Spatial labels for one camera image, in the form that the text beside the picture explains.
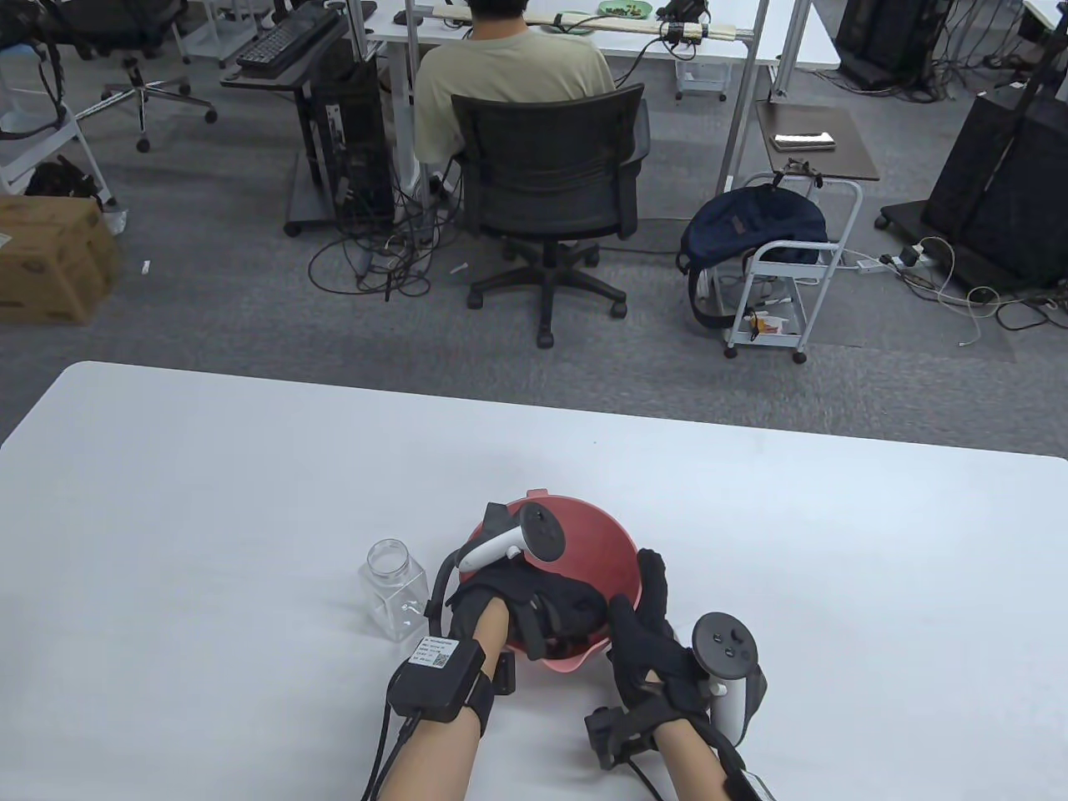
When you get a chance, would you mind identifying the person's right hand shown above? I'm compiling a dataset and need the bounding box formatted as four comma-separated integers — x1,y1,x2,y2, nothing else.
607,548,712,717

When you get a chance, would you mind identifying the person's left hand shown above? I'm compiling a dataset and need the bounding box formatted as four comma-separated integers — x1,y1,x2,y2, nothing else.
445,561,607,662

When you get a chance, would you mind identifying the pink salad bowl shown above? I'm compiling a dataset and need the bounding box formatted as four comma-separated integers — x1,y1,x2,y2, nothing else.
459,491,643,673

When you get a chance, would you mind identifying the clear plastic jar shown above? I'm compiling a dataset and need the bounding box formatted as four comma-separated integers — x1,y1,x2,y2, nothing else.
359,539,431,642

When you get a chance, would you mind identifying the person's right forearm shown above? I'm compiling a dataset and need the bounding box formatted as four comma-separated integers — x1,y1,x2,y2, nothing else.
655,719,735,801

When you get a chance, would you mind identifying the person's left forearm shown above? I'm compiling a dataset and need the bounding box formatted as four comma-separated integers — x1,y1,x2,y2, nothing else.
367,597,511,801

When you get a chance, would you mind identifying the right grey white controller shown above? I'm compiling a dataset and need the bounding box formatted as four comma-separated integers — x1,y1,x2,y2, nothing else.
693,612,767,746

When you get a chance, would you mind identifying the grey white controller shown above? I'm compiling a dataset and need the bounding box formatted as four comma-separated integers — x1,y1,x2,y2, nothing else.
457,502,568,574
693,612,767,746

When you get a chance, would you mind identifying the left grey white controller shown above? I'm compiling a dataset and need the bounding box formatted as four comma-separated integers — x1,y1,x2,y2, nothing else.
457,502,568,574

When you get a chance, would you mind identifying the white rolling cart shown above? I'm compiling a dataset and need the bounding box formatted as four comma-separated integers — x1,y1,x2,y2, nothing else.
724,174,863,364

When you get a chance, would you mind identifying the navy blue backpack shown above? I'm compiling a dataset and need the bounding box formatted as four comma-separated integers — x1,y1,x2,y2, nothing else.
678,185,829,330

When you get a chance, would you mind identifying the black mesh office chair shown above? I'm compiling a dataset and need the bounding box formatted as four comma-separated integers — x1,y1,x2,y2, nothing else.
449,82,653,350

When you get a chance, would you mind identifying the white power strip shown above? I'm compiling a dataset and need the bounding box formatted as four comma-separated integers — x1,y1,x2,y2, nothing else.
855,242,944,276

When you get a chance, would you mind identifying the black computer tower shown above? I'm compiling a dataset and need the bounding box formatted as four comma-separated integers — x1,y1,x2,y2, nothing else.
309,63,395,226

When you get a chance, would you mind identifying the brown side table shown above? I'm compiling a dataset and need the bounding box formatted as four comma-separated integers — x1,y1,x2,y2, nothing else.
755,102,881,183

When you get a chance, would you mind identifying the black wheeled cabinet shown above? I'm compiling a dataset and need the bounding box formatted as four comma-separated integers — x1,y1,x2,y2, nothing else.
874,50,1068,293

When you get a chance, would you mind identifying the black rolling computer stand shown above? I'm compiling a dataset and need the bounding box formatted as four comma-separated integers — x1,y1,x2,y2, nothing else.
219,8,397,237

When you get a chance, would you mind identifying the brown cardboard box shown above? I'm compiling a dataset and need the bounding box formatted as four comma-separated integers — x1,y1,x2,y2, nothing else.
0,194,124,326

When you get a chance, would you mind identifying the white office desk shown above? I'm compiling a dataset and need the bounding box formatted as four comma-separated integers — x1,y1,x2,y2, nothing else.
365,0,842,72

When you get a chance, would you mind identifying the black keyboard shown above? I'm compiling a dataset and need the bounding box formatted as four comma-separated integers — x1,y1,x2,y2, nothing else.
236,7,343,72

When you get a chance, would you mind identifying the black equipment rack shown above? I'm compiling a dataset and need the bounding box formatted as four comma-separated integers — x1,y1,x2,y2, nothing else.
834,0,956,91

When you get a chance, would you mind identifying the black bag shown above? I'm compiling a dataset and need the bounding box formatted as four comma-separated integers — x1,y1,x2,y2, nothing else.
25,152,105,205

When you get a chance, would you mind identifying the white metal rack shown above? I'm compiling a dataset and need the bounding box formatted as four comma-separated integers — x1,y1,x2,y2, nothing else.
0,104,113,209

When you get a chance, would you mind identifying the office chair with chrome base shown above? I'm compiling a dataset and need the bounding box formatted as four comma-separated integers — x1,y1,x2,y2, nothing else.
0,0,219,153

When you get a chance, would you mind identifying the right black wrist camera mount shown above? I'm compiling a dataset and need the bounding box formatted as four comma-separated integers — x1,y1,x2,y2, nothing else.
582,705,660,768

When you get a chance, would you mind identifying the tangle of black cables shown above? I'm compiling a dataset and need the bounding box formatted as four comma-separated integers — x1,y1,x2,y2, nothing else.
307,179,468,303

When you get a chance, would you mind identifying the silver metal frame post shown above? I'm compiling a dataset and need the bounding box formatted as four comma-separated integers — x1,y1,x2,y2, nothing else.
406,0,431,209
719,0,768,197

